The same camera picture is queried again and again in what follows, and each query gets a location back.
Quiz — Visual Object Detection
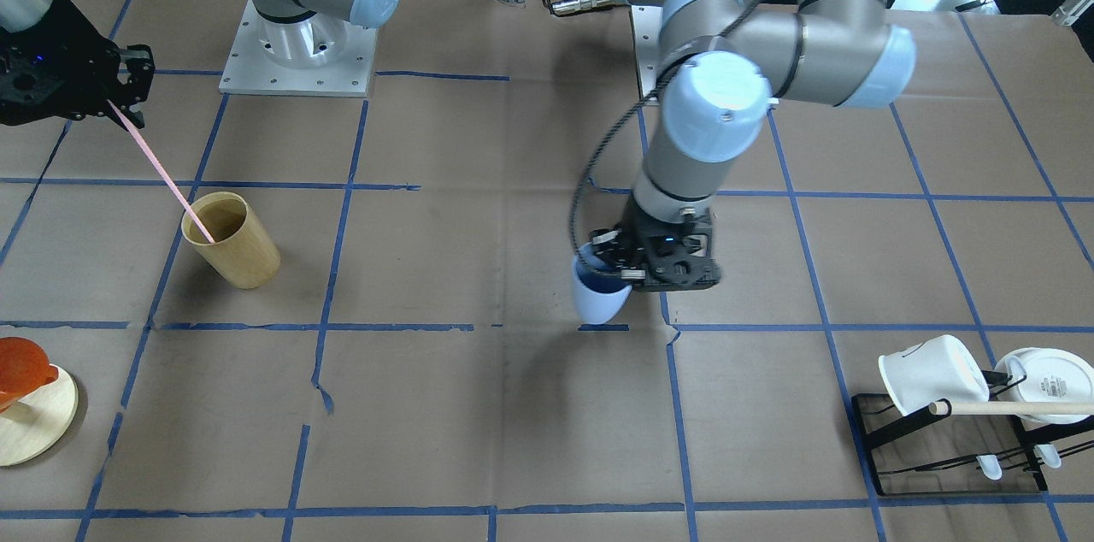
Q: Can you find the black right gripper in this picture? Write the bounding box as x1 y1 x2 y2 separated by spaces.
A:
1 0 156 130

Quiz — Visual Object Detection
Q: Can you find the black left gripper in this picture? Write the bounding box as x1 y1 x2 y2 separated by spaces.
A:
579 198 721 292

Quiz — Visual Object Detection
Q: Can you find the light blue plastic cup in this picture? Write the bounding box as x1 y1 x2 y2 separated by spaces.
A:
571 244 632 325

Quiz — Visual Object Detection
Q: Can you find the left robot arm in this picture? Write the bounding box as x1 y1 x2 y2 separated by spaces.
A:
569 0 917 292

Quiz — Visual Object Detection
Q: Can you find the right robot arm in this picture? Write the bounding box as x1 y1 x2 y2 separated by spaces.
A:
1 0 400 127

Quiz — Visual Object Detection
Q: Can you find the wooden bamboo cup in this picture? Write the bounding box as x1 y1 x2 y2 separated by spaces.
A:
181 191 281 290

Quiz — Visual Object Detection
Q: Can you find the orange cup on stand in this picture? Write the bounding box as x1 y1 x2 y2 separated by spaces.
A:
1 336 59 413

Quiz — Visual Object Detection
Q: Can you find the silver metal connector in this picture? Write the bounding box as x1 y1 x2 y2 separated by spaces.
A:
542 0 616 18

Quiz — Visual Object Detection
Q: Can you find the white mug with smiley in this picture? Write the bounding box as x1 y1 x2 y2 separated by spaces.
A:
878 334 990 415

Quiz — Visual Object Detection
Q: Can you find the wooden mug tree stand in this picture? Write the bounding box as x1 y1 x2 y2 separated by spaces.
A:
1 364 79 468

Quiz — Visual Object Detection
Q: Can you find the white mug showing base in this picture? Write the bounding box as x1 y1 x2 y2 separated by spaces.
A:
996 347 1093 403

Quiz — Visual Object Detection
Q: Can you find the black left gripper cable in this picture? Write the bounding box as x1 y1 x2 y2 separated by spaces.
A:
568 0 826 269

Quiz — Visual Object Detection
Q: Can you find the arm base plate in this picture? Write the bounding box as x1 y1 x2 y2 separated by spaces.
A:
629 5 679 97
219 0 379 99

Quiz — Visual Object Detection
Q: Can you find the black wire mug rack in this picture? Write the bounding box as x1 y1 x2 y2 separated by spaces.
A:
851 393 1091 498

